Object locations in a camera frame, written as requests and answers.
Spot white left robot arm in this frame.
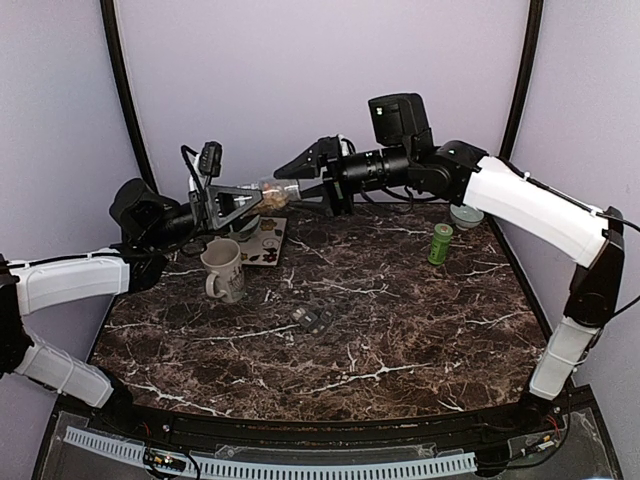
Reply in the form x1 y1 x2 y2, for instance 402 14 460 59
1 178 263 436

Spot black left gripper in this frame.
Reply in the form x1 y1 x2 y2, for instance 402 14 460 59
144 184 272 249

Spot beige pills in organizer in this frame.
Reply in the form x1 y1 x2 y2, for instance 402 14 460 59
293 309 308 324

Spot celadon bowl on plate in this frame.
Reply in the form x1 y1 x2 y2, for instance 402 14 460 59
228 215 261 243

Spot small celadon bowl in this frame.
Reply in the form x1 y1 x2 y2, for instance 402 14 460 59
449 204 484 231

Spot white slotted cable duct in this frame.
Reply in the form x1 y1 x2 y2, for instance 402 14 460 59
63 427 477 479

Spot grey weekly pill organizer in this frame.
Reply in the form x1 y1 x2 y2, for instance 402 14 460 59
292 307 334 335

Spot black front rail base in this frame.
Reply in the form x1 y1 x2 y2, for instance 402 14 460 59
93 360 573 450

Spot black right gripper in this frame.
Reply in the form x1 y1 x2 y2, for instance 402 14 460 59
273 136 412 218

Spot square floral ceramic plate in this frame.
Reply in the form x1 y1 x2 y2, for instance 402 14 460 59
237 216 287 267

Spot black corner frame post right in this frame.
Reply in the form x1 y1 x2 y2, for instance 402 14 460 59
499 0 544 160

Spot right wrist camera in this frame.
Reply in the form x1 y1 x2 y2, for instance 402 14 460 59
331 134 357 158

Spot green pill bottle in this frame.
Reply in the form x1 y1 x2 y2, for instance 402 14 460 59
428 223 454 266

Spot black corner frame post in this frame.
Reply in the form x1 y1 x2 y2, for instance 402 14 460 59
499 0 544 160
99 0 158 193

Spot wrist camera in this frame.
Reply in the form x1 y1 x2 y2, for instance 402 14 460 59
331 134 357 158
180 141 223 191

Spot black corner frame post left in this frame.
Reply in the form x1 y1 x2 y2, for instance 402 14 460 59
99 0 158 193

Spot beige ceramic mug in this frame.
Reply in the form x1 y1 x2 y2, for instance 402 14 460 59
200 238 246 303

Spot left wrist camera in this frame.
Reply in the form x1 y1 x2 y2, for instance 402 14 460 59
180 141 223 191

